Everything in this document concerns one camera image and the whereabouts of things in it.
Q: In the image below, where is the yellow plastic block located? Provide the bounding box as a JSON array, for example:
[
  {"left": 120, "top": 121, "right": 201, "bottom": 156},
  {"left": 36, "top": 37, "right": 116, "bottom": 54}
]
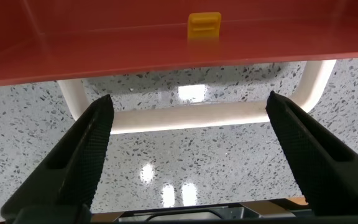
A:
[{"left": 187, "top": 11, "right": 223, "bottom": 40}]

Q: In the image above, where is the red drawer with white handle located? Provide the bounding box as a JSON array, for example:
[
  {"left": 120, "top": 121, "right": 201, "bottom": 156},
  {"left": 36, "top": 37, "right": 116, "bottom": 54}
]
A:
[{"left": 0, "top": 0, "right": 358, "bottom": 135}]

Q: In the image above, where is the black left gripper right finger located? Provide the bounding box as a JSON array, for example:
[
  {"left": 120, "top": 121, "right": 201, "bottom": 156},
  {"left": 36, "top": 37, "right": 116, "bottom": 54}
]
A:
[{"left": 265, "top": 90, "right": 358, "bottom": 217}]

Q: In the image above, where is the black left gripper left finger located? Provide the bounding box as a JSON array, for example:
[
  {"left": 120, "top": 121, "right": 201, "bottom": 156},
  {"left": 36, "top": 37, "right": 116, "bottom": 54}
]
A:
[{"left": 0, "top": 94, "right": 115, "bottom": 222}]

